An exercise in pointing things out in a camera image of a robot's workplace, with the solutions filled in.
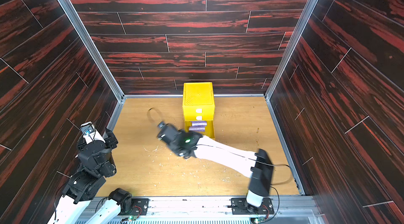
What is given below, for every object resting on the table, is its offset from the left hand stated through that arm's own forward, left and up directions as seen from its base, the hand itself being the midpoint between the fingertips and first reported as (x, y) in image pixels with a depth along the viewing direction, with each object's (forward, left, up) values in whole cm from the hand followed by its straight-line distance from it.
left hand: (99, 132), depth 65 cm
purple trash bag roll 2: (+21, -39, -28) cm, 53 cm away
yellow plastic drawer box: (+25, -40, -9) cm, 48 cm away
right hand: (+7, -32, -11) cm, 34 cm away
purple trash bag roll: (+25, -40, -27) cm, 55 cm away
